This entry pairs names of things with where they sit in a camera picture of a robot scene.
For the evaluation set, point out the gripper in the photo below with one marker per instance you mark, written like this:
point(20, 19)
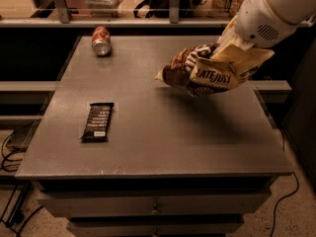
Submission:
point(260, 21)

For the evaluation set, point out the brown Late July chip bag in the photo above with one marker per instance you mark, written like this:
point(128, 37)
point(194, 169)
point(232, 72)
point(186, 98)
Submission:
point(213, 73)

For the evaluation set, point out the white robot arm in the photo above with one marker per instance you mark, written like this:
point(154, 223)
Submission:
point(259, 25)

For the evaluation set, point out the red coke can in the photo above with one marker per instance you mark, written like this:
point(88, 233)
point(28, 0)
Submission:
point(101, 41)

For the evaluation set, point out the grey drawer cabinet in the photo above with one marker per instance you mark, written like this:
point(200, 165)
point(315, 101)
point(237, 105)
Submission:
point(205, 161)

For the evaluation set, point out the black snack bar wrapper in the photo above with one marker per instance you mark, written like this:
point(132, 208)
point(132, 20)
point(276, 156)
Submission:
point(98, 122)

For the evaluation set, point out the upper drawer knob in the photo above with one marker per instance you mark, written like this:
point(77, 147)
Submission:
point(155, 210)

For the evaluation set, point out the grey metal railing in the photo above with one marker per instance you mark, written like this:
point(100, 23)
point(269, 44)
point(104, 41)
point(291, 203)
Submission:
point(88, 14)

